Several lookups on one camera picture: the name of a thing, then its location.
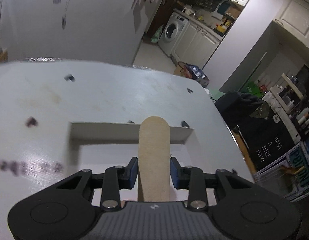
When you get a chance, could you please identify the white kitchen cabinets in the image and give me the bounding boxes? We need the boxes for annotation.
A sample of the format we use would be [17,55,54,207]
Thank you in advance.
[172,22,221,69]

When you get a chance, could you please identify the long beige wooden block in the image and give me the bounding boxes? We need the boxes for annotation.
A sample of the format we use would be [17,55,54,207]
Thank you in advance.
[138,116,170,202]

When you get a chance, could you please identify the white washing machine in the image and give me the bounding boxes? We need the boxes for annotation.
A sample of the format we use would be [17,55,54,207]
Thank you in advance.
[158,12,189,57]

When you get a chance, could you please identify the white shallow tray box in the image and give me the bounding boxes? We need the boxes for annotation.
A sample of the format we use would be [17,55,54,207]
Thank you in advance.
[68,121,203,203]

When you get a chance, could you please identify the black printed bag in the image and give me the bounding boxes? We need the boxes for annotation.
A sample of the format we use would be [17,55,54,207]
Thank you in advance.
[235,110,295,171]

